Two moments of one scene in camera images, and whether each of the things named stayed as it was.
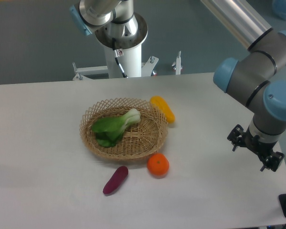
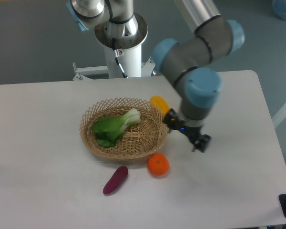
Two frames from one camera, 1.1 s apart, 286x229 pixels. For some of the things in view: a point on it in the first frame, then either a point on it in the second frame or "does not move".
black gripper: [262, 147] → [171, 120]
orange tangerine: [158, 164] does not move
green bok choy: [108, 130] does not move
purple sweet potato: [120, 173] does not move
